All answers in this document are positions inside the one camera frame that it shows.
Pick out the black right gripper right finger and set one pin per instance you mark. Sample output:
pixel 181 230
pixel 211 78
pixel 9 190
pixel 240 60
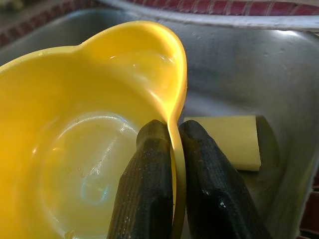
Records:
pixel 211 199

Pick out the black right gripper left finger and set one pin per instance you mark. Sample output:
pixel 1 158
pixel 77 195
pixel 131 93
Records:
pixel 144 194

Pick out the yellow plastic bowl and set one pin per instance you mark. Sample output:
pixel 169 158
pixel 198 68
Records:
pixel 74 87

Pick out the yellow sponge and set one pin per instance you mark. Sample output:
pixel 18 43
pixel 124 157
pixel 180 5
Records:
pixel 236 139

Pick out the stainless steel sink basin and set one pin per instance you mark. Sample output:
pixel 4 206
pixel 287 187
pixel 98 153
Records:
pixel 236 74

